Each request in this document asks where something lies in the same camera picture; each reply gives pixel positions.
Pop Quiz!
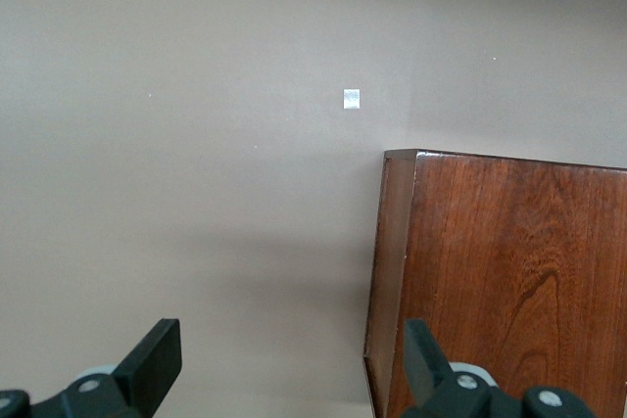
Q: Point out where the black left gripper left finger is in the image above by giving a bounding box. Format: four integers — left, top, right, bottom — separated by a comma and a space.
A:
28, 318, 183, 418

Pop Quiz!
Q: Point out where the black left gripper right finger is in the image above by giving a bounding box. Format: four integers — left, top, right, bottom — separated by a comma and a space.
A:
401, 318, 597, 418

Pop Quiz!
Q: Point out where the dark brown wooden cabinet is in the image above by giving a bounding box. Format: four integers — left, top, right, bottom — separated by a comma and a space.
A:
362, 148, 627, 418

